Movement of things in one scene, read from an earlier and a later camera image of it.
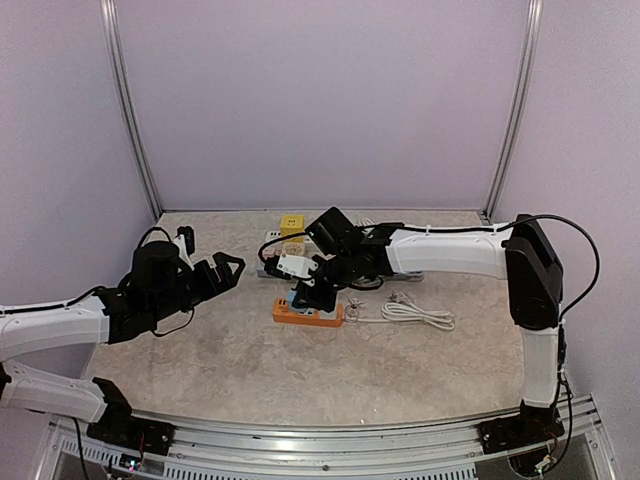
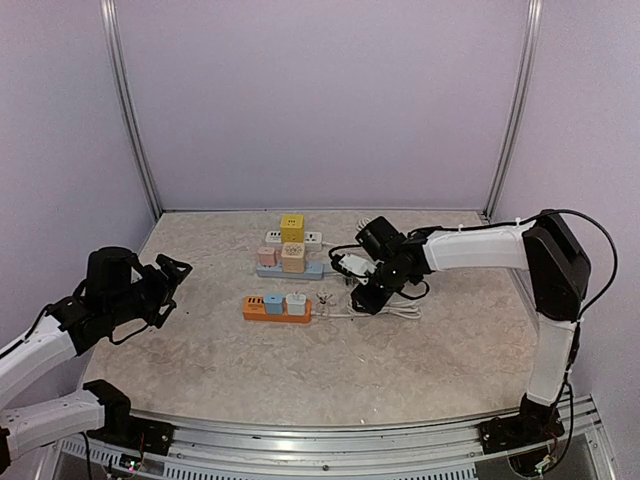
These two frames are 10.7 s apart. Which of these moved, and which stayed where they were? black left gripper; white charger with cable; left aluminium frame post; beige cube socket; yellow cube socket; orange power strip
Moved: black left gripper; orange power strip; white charger with cable
Stayed: beige cube socket; left aluminium frame post; yellow cube socket
